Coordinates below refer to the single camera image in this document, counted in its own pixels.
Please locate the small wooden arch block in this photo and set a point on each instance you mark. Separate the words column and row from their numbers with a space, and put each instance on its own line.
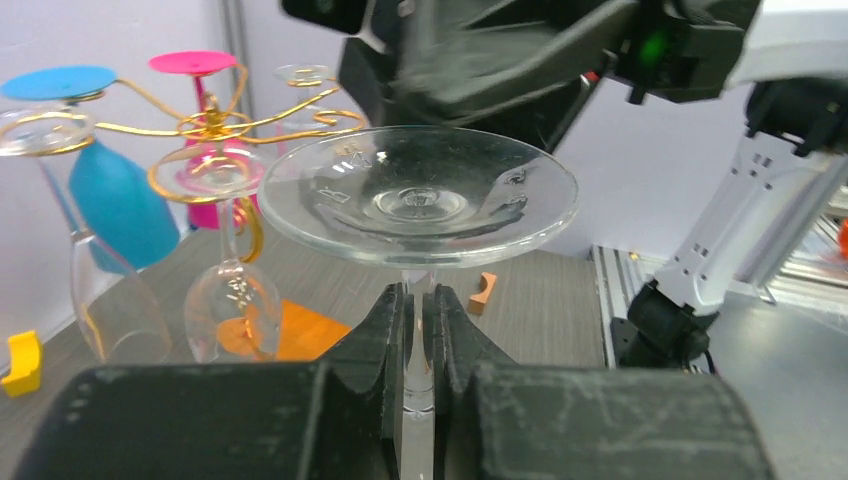
column 478, row 301

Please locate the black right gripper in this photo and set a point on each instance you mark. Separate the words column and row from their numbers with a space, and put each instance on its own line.
column 525, row 69

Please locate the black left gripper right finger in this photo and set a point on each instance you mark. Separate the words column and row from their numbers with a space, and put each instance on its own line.
column 497, row 419

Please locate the pink wine glass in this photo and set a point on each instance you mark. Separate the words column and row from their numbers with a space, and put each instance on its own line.
column 199, row 99

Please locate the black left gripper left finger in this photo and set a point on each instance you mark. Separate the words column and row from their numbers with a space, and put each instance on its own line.
column 218, row 424

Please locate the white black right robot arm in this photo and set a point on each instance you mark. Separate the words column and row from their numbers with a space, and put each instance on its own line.
column 794, row 58

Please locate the yellow toy block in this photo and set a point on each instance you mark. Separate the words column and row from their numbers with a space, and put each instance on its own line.
column 25, row 372

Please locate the clear flute glass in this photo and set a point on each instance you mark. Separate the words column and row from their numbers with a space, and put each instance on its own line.
column 116, row 312

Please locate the clear ribbed tumbler glass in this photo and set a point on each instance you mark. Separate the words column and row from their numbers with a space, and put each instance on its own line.
column 305, row 93

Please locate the blue wine glass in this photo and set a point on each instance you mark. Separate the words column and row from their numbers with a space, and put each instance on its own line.
column 110, row 191

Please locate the gold wire wine glass rack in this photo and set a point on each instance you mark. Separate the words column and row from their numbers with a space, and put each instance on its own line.
column 246, row 124

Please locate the clear wine glass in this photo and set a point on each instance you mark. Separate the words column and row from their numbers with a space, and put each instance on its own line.
column 415, row 199
column 232, row 311

